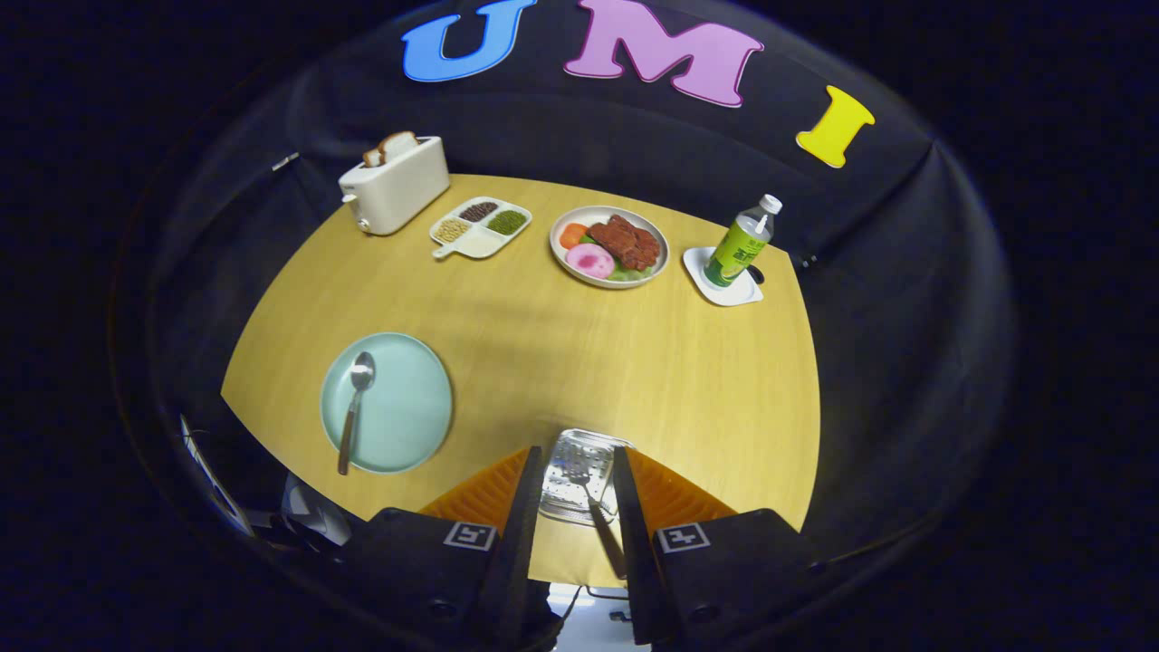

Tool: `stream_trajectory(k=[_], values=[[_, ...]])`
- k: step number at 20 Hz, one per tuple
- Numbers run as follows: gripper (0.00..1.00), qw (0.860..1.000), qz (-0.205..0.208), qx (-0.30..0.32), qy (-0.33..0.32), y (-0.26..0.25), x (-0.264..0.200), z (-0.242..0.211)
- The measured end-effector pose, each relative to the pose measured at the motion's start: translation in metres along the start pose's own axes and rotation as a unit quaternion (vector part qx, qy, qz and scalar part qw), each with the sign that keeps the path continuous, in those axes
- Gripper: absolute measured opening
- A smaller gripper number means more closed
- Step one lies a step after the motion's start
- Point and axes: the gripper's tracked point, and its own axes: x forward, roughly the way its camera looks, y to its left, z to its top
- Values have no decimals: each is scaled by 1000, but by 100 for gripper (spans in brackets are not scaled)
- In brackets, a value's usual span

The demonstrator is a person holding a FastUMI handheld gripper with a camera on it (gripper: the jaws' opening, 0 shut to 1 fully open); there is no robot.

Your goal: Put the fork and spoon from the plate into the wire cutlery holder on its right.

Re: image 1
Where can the silver metal fork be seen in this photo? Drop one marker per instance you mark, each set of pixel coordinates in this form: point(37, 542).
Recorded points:
point(602, 534)

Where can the large toast bread slice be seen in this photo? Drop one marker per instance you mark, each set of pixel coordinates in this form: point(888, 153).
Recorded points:
point(398, 145)

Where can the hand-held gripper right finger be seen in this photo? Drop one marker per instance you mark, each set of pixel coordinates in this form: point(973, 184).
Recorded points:
point(638, 543)

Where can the perforated metal basket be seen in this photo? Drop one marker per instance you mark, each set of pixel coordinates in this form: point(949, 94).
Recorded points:
point(566, 480)

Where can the heap of yellow beans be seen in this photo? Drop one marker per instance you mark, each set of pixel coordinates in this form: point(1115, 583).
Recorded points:
point(451, 229)

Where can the white divided snack tray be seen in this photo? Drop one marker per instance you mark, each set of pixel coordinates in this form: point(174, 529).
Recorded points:
point(480, 243)

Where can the orange carrot slice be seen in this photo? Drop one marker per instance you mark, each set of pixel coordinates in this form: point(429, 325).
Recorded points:
point(572, 235)

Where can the silver metal spoon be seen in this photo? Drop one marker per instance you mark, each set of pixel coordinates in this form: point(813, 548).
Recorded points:
point(362, 369)

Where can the heap of green beans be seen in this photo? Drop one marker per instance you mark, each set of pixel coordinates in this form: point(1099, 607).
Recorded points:
point(507, 222)

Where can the pink round food slice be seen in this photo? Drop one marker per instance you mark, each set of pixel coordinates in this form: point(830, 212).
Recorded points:
point(590, 261)

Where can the red meat slices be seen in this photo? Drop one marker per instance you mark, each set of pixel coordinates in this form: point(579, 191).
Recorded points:
point(625, 240)

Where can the green label drink bottle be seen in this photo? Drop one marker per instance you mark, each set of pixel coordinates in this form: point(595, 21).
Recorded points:
point(738, 249)

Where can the white round food plate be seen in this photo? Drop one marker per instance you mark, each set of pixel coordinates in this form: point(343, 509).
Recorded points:
point(589, 215)

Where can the light blue round plate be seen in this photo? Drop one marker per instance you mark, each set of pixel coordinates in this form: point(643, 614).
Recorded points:
point(407, 398)

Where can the white square coaster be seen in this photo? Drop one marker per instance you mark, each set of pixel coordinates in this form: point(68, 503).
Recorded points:
point(738, 294)

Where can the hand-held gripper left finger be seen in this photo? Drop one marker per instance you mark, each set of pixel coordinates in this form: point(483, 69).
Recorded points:
point(521, 534)

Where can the heap of dark brown beans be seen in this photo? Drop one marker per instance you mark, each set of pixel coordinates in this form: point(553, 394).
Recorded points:
point(478, 211)

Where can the cream white toaster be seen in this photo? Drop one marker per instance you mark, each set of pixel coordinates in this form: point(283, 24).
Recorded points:
point(403, 186)

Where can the small toast bread slice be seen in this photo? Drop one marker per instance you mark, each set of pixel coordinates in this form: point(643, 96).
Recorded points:
point(373, 157)

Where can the green lettuce leaf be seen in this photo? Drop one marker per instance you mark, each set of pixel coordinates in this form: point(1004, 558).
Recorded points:
point(625, 273)

